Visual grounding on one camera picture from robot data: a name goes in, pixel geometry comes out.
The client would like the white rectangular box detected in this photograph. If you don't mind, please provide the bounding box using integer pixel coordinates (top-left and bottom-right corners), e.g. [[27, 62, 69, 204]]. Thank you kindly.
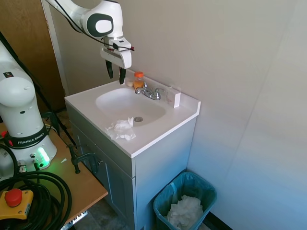
[[165, 86, 182, 109]]

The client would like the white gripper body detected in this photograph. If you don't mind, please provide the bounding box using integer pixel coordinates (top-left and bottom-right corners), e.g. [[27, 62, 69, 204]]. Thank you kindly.
[[100, 46, 133, 69]]

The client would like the coiled black cable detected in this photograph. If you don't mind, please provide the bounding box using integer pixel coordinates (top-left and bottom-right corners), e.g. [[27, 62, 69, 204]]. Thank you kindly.
[[0, 171, 73, 230]]

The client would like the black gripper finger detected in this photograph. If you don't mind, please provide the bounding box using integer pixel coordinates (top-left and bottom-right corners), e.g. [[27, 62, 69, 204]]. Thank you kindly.
[[118, 67, 127, 85], [105, 59, 114, 79]]

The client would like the grey vanity cabinet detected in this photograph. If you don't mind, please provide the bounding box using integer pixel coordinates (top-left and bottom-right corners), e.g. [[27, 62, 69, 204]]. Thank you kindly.
[[65, 103, 198, 230]]

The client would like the white sink countertop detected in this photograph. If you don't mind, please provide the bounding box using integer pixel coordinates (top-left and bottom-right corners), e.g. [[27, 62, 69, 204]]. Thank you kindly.
[[64, 75, 201, 159]]

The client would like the teal lined trash bin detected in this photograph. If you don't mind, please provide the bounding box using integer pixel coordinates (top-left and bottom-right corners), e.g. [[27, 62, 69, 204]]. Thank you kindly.
[[153, 171, 218, 230]]

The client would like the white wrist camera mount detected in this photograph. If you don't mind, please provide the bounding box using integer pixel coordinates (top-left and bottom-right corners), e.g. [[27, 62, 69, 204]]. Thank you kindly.
[[103, 35, 136, 52]]

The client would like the yellow emergency stop button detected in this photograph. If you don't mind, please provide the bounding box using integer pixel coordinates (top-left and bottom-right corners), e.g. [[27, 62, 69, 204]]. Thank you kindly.
[[0, 188, 35, 220]]

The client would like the chrome faucet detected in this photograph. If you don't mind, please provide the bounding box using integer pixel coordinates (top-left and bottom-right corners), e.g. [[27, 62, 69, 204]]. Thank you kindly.
[[134, 81, 166, 101]]

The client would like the black table clamp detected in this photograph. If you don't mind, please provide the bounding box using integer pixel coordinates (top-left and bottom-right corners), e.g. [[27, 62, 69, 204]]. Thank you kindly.
[[67, 143, 103, 174]]

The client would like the orange lid jar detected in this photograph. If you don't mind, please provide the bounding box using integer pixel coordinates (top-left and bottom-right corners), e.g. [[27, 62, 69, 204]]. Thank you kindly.
[[133, 71, 145, 90]]

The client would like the wooden table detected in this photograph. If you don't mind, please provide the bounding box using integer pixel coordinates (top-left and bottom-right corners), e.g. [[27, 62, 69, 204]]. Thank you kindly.
[[0, 124, 109, 228]]

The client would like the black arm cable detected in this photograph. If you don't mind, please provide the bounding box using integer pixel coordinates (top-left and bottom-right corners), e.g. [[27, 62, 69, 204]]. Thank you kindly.
[[50, 0, 107, 46]]

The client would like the black tripod stand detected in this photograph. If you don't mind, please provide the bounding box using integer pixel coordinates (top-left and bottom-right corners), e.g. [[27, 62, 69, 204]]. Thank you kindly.
[[0, 30, 78, 147]]

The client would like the black baseboard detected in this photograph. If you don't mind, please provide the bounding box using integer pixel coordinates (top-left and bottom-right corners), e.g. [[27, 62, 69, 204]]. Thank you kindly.
[[208, 210, 240, 230]]

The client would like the brown wooden door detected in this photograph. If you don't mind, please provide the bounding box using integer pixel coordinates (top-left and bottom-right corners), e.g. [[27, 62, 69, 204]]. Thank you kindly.
[[0, 0, 67, 113]]

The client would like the white tissue pile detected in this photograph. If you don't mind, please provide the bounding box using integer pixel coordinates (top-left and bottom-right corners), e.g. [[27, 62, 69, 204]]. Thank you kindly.
[[166, 195, 204, 229]]

